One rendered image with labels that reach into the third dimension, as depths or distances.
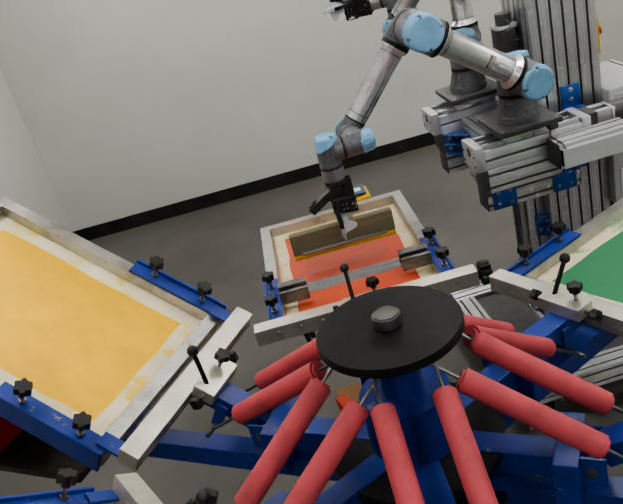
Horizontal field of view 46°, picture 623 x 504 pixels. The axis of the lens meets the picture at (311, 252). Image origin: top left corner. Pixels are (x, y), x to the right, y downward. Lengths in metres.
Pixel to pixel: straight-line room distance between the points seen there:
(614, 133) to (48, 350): 1.92
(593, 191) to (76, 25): 4.08
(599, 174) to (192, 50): 3.62
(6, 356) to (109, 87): 4.20
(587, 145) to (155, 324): 1.53
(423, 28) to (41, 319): 1.37
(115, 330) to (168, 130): 4.08
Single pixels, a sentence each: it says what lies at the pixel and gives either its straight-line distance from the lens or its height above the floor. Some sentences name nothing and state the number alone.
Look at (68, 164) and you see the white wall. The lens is 6.24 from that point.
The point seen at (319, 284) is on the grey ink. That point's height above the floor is 0.96.
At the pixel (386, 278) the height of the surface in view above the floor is 0.96.
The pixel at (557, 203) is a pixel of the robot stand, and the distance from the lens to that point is 3.09.
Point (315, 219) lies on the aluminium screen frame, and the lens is 2.95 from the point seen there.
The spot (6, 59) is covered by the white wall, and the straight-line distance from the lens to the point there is 6.13.
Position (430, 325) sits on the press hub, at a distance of 1.52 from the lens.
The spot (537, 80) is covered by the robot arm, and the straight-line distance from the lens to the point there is 2.50.
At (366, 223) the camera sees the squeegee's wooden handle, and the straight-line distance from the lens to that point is 2.49.
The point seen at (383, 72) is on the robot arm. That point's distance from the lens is 2.48.
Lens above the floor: 2.16
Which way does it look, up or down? 26 degrees down
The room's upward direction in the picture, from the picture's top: 16 degrees counter-clockwise
